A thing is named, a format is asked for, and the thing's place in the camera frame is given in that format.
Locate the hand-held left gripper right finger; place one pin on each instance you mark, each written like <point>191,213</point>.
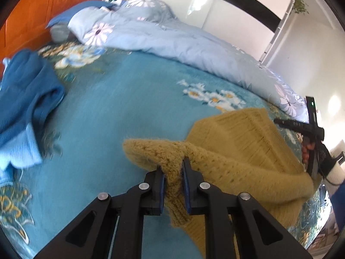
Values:
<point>186,186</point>

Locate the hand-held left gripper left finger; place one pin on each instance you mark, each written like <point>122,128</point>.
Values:
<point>161,191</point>

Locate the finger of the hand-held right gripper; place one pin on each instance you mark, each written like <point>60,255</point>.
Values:
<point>292,124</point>

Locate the mustard knit sweater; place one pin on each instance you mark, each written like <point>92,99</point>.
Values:
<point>242,153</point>

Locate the person's right forearm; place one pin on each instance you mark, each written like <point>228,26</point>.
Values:
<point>337,175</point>

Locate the person's right hand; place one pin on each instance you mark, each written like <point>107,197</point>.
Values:
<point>326,159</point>

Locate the teal floral bed sheet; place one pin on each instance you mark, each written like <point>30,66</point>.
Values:
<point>107,108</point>

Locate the green hanging plant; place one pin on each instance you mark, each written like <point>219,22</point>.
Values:
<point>300,5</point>

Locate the white wardrobe with black stripe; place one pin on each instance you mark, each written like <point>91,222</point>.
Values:
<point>237,8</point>

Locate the light blue floral duvet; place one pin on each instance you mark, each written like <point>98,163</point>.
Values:
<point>175,43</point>

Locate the blue knit sweater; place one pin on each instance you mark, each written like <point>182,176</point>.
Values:
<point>24,91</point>

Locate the grey pillow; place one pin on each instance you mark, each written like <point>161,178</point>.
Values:
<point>59,32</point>

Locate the blue pillow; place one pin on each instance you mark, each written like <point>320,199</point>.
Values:
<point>78,8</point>

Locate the orange wooden headboard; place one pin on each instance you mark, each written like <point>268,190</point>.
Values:
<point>35,8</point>

